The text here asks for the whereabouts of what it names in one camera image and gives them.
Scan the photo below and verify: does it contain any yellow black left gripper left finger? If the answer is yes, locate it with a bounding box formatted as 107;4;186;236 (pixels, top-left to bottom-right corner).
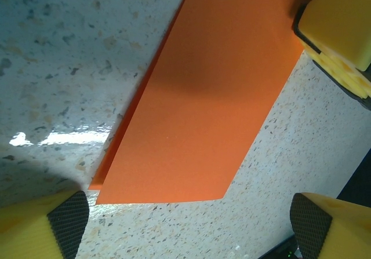
0;189;89;259

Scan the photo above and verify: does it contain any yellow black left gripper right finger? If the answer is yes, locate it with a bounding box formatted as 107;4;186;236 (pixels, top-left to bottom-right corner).
289;191;371;259

